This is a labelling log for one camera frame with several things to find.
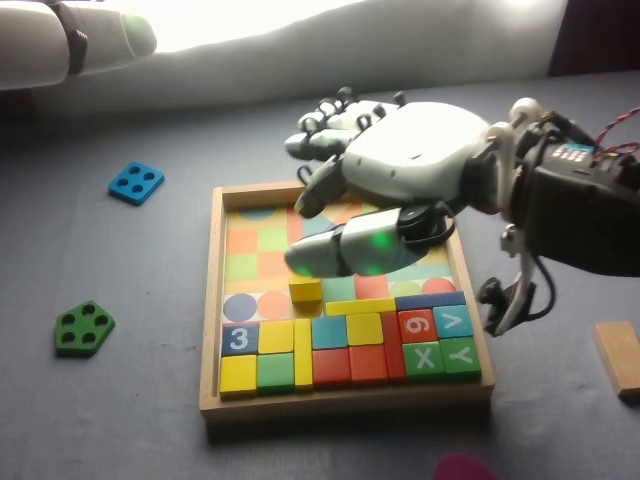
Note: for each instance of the green pentagon block with holes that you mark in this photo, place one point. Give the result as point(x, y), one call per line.
point(85, 322)

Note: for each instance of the wooden tray with colourful print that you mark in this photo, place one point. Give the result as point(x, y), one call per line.
point(240, 260)

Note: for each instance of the yellow cube block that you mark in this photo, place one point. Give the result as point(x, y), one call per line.
point(305, 291)

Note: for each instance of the white fabric drape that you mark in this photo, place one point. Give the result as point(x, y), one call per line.
point(350, 50)

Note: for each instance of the grey table cloth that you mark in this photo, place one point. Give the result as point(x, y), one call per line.
point(125, 250)

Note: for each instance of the pink round object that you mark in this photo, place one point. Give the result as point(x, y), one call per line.
point(465, 469)

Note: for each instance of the blue square block with holes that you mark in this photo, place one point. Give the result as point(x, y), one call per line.
point(136, 181)

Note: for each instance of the plain wooden rectangular block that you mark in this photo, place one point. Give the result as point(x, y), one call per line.
point(620, 360)

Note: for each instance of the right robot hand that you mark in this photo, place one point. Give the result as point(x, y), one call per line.
point(415, 150)

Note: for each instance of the dark curtain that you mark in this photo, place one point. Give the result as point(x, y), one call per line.
point(600, 35)

